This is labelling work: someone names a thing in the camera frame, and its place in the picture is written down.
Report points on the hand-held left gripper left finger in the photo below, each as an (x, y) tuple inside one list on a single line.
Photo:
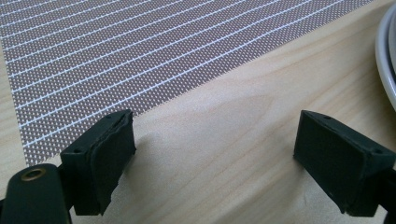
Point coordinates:
[(102, 161)]

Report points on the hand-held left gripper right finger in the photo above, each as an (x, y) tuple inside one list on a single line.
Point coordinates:
[(336, 161)]

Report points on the striped grey woven placemat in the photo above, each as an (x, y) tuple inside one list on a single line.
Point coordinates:
[(124, 62)]

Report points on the large white plate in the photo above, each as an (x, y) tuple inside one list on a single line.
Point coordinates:
[(383, 59)]

